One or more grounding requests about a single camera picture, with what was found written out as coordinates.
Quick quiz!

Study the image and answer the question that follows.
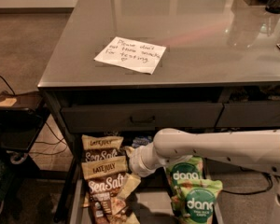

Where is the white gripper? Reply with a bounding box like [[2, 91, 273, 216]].
[[117, 143, 165, 200]]

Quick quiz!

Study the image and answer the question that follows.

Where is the brown sea salt chip bag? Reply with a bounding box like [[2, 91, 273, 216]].
[[81, 156, 140, 224], [82, 135, 123, 162]]

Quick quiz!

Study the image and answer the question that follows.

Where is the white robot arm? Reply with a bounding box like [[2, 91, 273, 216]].
[[128, 128, 280, 224]]

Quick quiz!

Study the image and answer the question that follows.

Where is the open middle grey drawer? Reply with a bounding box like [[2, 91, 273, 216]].
[[69, 144, 217, 224]]

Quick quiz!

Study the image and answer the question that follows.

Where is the blue snack bag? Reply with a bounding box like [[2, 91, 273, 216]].
[[132, 136, 152, 148]]

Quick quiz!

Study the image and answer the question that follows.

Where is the middle green dang chip bag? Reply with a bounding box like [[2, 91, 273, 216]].
[[165, 156, 203, 195]]

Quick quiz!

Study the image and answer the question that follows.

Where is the green dang chip bag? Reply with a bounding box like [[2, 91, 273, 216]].
[[171, 179, 223, 224], [165, 156, 203, 195]]

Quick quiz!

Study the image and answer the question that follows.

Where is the front green dang chip bag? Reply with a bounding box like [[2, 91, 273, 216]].
[[171, 179, 223, 224]]

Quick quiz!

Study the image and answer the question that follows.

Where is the top left grey drawer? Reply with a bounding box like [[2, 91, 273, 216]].
[[61, 103, 223, 133]]

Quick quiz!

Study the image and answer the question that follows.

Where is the top right grey drawer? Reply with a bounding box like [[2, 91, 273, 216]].
[[217, 101, 280, 128]]

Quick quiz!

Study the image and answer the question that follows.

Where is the white handwritten paper note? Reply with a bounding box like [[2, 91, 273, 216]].
[[94, 36, 166, 75]]

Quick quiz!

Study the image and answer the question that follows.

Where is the green crate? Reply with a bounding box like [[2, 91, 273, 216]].
[[0, 154, 16, 203]]

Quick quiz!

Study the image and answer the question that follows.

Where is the black side cart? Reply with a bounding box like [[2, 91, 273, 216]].
[[0, 91, 49, 153]]

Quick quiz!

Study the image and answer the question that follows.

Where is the black floor cable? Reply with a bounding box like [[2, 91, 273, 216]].
[[222, 171, 274, 196]]

